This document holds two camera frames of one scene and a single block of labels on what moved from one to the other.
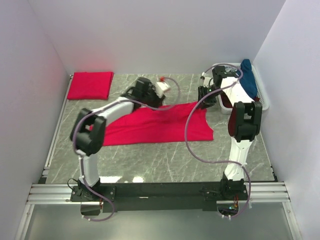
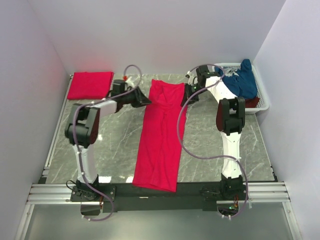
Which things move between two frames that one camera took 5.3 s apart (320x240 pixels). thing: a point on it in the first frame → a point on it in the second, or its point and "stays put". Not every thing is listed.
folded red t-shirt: x=94 y=85 stays put
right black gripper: x=206 y=103 → x=187 y=94
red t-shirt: x=144 y=125 → x=165 y=116
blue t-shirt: x=247 y=81 stays put
